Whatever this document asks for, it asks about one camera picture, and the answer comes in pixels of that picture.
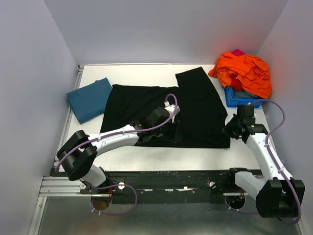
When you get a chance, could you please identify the black t-shirt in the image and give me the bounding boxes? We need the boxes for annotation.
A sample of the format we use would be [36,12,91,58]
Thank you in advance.
[100,67,230,149]

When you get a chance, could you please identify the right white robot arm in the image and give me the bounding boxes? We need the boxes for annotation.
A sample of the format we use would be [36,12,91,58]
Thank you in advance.
[224,104,305,223]

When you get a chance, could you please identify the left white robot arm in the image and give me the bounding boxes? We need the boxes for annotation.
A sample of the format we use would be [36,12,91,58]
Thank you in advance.
[55,104,181,193]

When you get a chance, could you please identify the blue plastic bin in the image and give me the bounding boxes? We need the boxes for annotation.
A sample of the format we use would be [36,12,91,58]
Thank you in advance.
[224,87,264,108]

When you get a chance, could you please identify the grey t-shirt in bin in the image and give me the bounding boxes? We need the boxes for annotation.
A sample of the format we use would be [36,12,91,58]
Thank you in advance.
[231,88,260,99]

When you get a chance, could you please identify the red t-shirt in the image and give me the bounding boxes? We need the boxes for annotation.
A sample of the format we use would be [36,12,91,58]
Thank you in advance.
[230,77,243,92]

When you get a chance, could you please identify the orange t-shirt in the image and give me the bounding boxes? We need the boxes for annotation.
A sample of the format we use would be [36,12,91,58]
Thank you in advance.
[208,52,272,99]

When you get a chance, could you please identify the pink t-shirt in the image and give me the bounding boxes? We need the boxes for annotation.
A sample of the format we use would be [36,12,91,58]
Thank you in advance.
[231,49,245,56]

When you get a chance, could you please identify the folded teal t-shirt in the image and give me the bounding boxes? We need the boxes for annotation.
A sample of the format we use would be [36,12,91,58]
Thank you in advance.
[66,78,112,124]

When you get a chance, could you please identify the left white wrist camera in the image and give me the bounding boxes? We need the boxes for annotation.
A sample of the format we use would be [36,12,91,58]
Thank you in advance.
[165,104,180,118]

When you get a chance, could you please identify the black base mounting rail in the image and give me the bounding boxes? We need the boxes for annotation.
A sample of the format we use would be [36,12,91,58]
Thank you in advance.
[80,169,247,209]

